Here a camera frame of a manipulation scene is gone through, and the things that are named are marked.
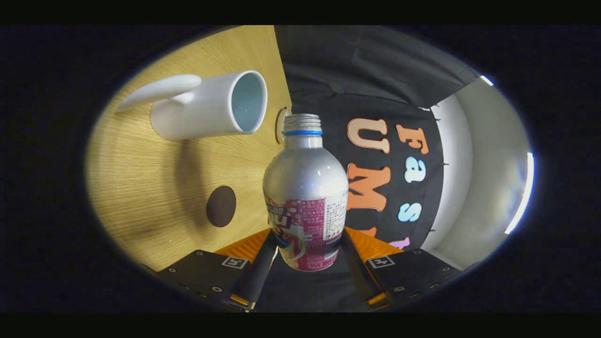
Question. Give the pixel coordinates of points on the small white plate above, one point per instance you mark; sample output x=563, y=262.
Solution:
x=280, y=124

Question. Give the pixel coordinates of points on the silver juice bottle pink label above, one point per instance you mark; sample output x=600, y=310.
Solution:
x=305, y=178

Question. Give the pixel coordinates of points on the round brown coaster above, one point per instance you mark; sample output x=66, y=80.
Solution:
x=221, y=206

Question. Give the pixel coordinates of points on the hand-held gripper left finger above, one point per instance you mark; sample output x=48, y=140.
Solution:
x=260, y=272

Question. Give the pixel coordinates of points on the black backdrop cloth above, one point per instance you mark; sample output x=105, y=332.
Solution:
x=366, y=70

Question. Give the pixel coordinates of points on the white ceiling light strip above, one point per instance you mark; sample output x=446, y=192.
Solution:
x=487, y=80
x=523, y=197

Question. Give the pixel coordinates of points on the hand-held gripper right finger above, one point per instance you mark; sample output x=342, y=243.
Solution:
x=357, y=272

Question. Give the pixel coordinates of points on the wooden table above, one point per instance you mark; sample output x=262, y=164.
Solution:
x=141, y=188

